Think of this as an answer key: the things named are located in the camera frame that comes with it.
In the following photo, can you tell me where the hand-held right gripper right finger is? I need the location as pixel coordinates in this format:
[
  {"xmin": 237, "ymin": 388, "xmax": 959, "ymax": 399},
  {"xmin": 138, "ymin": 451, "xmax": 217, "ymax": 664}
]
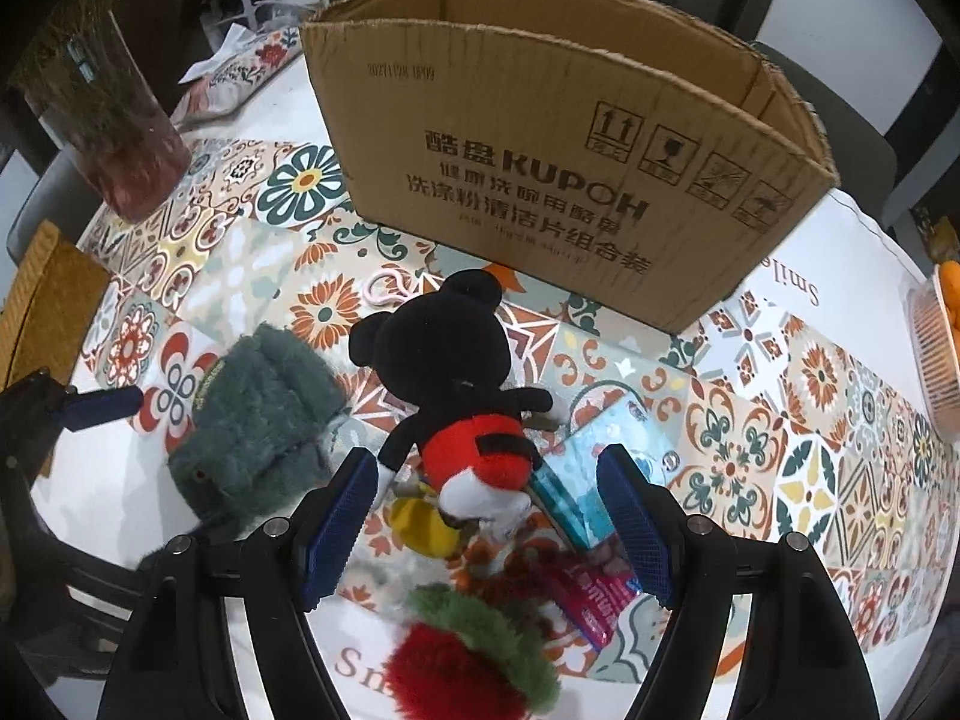
[{"xmin": 596, "ymin": 444, "xmax": 882, "ymax": 720}]

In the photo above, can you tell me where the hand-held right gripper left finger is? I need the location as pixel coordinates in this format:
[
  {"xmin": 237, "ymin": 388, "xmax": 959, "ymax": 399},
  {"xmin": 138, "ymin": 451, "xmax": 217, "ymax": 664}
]
[{"xmin": 97, "ymin": 448, "xmax": 380, "ymax": 720}]

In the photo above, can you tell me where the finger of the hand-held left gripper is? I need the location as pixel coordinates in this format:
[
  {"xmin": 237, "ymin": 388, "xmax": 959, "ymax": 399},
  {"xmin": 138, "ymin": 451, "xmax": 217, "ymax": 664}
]
[{"xmin": 64, "ymin": 385, "xmax": 144, "ymax": 433}]

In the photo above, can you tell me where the teal blue carton box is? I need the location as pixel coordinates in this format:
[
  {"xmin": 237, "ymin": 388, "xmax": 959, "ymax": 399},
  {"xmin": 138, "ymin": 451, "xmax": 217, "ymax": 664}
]
[{"xmin": 529, "ymin": 397, "xmax": 640, "ymax": 552}]

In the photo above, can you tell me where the grey-green fuzzy plush hat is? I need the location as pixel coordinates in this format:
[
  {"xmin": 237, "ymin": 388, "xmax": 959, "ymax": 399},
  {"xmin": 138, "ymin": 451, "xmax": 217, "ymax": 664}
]
[{"xmin": 135, "ymin": 322, "xmax": 350, "ymax": 572}]

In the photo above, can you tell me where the black and red mouse plush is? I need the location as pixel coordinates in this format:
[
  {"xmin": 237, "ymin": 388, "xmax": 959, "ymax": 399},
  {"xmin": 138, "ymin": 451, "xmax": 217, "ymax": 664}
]
[{"xmin": 347, "ymin": 268, "xmax": 572, "ymax": 560}]

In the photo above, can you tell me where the red and green fuzzy plush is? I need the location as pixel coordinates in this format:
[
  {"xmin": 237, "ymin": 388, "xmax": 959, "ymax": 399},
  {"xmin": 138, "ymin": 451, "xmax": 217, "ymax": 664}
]
[{"xmin": 386, "ymin": 583, "xmax": 563, "ymax": 720}]

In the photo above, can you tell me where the brown cardboard box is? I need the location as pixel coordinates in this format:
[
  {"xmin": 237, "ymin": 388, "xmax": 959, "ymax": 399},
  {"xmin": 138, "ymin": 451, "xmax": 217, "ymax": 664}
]
[{"xmin": 298, "ymin": 0, "xmax": 839, "ymax": 335}]

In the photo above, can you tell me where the pink tissue packet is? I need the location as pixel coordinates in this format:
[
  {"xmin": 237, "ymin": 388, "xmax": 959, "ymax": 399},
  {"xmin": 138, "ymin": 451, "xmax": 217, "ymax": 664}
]
[{"xmin": 536, "ymin": 546, "xmax": 647, "ymax": 650}]

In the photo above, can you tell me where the woven tan chair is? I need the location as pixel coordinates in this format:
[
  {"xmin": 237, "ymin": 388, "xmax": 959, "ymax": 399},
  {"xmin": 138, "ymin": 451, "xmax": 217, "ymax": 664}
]
[{"xmin": 0, "ymin": 220, "xmax": 113, "ymax": 391}]

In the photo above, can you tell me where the grey upholstered chair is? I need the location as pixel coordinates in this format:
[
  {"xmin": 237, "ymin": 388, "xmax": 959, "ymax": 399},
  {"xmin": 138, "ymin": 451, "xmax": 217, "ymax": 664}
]
[
  {"xmin": 6, "ymin": 154, "xmax": 102, "ymax": 265},
  {"xmin": 750, "ymin": 40, "xmax": 898, "ymax": 230}
]

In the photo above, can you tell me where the glass vase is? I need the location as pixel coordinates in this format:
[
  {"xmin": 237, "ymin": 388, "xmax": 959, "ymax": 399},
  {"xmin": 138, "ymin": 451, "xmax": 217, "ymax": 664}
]
[{"xmin": 15, "ymin": 9, "xmax": 193, "ymax": 224}]

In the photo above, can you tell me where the white slatted fruit basket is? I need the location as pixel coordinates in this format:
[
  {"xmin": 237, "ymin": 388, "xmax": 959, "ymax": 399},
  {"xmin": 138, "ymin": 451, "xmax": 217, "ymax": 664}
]
[{"xmin": 904, "ymin": 270, "xmax": 960, "ymax": 437}]

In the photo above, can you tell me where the floral tissue box cover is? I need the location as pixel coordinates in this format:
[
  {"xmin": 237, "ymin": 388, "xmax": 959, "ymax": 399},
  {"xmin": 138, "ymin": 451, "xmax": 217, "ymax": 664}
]
[{"xmin": 180, "ymin": 25, "xmax": 305, "ymax": 128}]

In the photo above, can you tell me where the pile of oranges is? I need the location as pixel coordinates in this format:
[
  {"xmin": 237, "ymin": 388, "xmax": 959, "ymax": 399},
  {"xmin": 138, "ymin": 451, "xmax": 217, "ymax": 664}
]
[{"xmin": 928, "ymin": 258, "xmax": 960, "ymax": 332}]

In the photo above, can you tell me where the white shoe rack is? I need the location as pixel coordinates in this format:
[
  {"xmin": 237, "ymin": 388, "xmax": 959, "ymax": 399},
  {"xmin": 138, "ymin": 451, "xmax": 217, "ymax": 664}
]
[{"xmin": 201, "ymin": 0, "xmax": 292, "ymax": 32}]

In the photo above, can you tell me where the pink hair tie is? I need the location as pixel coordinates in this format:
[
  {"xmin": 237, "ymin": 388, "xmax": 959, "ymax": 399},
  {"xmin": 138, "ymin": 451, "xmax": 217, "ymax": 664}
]
[{"xmin": 362, "ymin": 266, "xmax": 421, "ymax": 309}]

